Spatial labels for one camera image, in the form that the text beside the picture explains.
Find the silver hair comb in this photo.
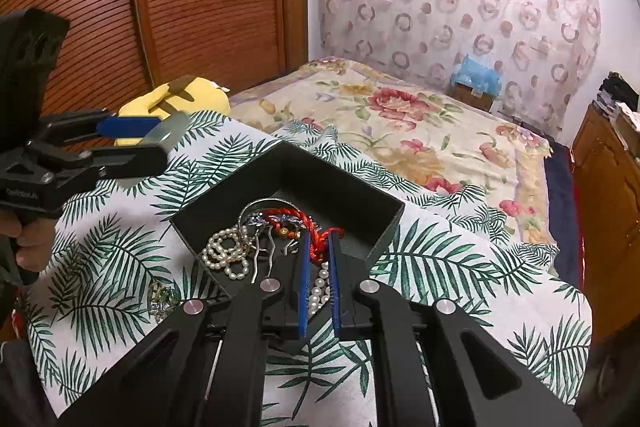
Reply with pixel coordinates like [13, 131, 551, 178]
[244, 212, 302, 284]

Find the pale green jade bangle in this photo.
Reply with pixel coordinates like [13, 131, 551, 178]
[149, 112, 194, 146]

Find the black square box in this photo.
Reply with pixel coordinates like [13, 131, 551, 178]
[170, 141, 406, 299]

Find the yellow plush toy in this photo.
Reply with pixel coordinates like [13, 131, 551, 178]
[114, 75, 232, 148]

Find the stack of dark clothes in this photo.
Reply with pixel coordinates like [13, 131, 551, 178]
[597, 71, 640, 130]

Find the green leaf print cloth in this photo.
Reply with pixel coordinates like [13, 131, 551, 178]
[20, 109, 594, 427]

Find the floral blanket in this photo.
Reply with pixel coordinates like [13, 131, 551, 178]
[227, 57, 557, 249]

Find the navy red-edged blanket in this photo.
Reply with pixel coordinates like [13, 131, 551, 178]
[542, 141, 587, 280]

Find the person's left hand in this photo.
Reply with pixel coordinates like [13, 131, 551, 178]
[0, 211, 54, 274]

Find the red cord bracelet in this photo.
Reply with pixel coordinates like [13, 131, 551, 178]
[262, 207, 347, 266]

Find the small cardboard box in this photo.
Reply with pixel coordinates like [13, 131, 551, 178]
[452, 83, 497, 113]

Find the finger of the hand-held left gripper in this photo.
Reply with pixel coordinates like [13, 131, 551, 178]
[50, 142, 169, 182]
[37, 108, 162, 148]

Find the blue plastic bag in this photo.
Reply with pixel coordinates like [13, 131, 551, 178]
[449, 53, 503, 94]

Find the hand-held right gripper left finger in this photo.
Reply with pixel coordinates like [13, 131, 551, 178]
[55, 234, 313, 427]

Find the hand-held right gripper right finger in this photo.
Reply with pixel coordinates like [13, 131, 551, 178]
[327, 232, 583, 427]

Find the wooden sideboard cabinet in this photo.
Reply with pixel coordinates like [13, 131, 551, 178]
[570, 101, 640, 344]

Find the thin silver bangle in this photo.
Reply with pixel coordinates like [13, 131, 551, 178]
[238, 198, 282, 229]

